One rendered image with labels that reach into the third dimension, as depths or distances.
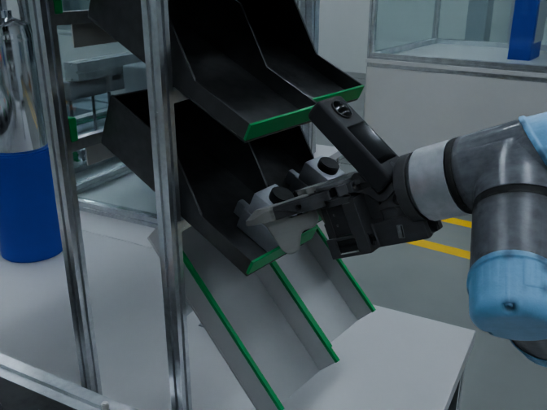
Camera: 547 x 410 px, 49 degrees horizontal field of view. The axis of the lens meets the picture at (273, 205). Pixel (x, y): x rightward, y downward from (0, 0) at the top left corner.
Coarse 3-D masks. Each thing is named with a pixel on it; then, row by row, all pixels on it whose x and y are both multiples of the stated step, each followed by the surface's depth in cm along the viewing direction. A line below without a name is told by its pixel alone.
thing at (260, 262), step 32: (128, 96) 78; (128, 128) 76; (192, 128) 87; (224, 128) 83; (128, 160) 78; (192, 160) 84; (224, 160) 85; (256, 160) 81; (192, 192) 72; (224, 192) 81; (192, 224) 73; (224, 224) 76; (256, 256) 73
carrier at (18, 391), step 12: (0, 384) 86; (12, 384) 86; (0, 396) 83; (12, 396) 83; (24, 396) 83; (36, 396) 83; (0, 408) 78; (12, 408) 81; (24, 408) 81; (36, 408) 81; (48, 408) 81; (60, 408) 81; (72, 408) 81
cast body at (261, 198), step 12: (264, 192) 73; (276, 192) 72; (288, 192) 73; (240, 204) 77; (252, 204) 73; (264, 204) 72; (240, 216) 75; (240, 228) 75; (252, 228) 74; (264, 228) 73; (264, 240) 74
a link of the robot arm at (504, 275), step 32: (512, 192) 49; (544, 192) 49; (480, 224) 50; (512, 224) 48; (544, 224) 47; (480, 256) 48; (512, 256) 46; (544, 256) 46; (480, 288) 47; (512, 288) 45; (544, 288) 45; (480, 320) 48; (512, 320) 46; (544, 320) 45
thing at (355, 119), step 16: (336, 96) 65; (320, 112) 63; (336, 112) 63; (352, 112) 65; (320, 128) 63; (336, 128) 62; (352, 128) 63; (368, 128) 64; (336, 144) 63; (352, 144) 62; (368, 144) 62; (384, 144) 64; (352, 160) 62; (368, 160) 61; (384, 160) 62; (368, 176) 62; (384, 176) 60
